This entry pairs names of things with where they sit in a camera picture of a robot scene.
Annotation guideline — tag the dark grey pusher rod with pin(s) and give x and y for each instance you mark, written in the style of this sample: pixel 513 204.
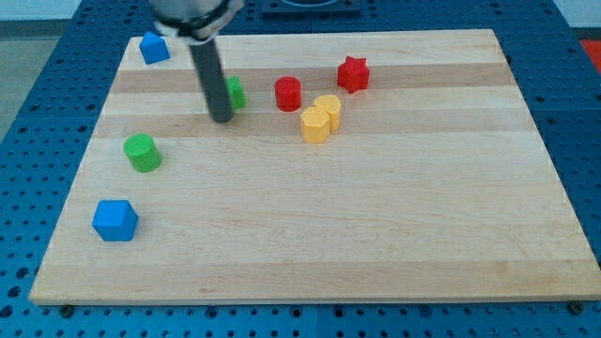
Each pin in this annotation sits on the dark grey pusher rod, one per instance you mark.
pixel 209 71

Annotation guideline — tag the green star block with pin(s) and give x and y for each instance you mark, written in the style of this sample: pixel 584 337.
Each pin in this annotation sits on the green star block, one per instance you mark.
pixel 236 92

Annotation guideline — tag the red star block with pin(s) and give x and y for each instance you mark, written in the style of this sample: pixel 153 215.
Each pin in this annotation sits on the red star block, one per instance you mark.
pixel 353 75

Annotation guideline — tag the wooden board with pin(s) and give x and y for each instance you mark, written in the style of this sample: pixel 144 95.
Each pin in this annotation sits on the wooden board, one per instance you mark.
pixel 437 186

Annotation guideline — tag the blue pentagon block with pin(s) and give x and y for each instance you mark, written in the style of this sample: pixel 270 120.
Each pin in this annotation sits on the blue pentagon block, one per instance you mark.
pixel 153 48

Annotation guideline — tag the red cylinder block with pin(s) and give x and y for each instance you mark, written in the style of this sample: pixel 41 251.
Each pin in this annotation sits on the red cylinder block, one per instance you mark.
pixel 288 93

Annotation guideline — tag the green cylinder block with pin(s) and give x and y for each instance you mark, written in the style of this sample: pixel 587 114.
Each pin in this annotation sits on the green cylinder block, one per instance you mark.
pixel 142 153

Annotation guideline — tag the yellow hexagon block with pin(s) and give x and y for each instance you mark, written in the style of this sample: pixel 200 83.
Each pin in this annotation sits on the yellow hexagon block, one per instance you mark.
pixel 314 125

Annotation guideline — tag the yellow heart block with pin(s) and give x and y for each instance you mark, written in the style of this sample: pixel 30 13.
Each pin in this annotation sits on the yellow heart block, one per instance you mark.
pixel 333 107

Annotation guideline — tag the blue cube block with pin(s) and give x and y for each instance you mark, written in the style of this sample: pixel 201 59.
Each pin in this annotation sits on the blue cube block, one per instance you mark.
pixel 115 220

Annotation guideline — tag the red object at edge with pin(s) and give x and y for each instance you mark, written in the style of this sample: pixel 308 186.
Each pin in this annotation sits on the red object at edge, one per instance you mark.
pixel 592 48

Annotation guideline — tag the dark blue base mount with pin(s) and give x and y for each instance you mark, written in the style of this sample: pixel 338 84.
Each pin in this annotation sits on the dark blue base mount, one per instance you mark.
pixel 281 7

